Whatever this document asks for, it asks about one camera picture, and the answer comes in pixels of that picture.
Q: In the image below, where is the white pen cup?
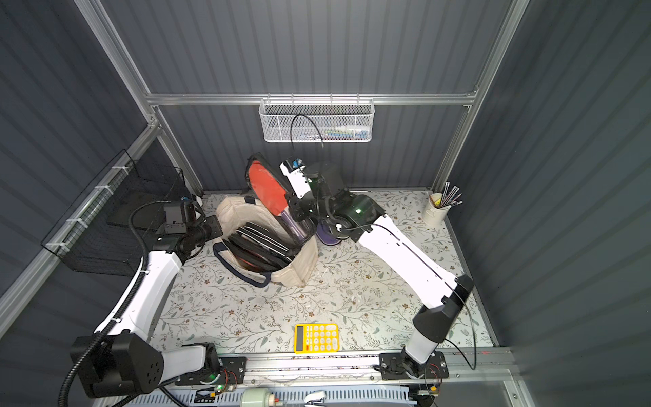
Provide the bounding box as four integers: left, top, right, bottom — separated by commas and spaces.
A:
422, 193, 451, 228

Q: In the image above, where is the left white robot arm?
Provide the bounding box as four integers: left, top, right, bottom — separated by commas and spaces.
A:
58, 199, 222, 406

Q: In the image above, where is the red ping pong paddle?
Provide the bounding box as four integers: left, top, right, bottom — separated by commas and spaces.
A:
245, 153, 314, 244

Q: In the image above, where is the white wire wall basket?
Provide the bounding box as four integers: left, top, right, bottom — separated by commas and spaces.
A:
259, 99, 376, 143

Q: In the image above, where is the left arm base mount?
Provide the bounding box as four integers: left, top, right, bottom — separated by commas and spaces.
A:
174, 356, 248, 386

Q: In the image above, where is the purple round case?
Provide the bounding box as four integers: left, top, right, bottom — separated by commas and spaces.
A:
315, 223, 341, 246

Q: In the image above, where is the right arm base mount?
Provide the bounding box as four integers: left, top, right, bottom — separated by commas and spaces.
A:
373, 350, 449, 381

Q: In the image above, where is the yellow calculator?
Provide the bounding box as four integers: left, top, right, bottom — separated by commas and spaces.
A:
293, 323, 341, 354

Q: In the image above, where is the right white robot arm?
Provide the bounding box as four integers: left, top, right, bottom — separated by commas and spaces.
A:
280, 159, 475, 373

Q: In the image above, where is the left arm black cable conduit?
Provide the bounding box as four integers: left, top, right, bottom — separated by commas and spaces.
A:
57, 200, 204, 407

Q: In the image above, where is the floral canvas tote bag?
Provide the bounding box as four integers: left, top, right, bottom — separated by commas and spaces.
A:
213, 196, 318, 288

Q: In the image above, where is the black wire side basket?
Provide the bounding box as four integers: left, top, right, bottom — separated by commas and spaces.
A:
41, 152, 192, 276

